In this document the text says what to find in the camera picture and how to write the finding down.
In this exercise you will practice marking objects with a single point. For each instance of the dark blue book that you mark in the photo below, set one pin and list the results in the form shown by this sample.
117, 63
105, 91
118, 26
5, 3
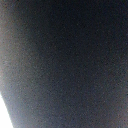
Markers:
66, 60

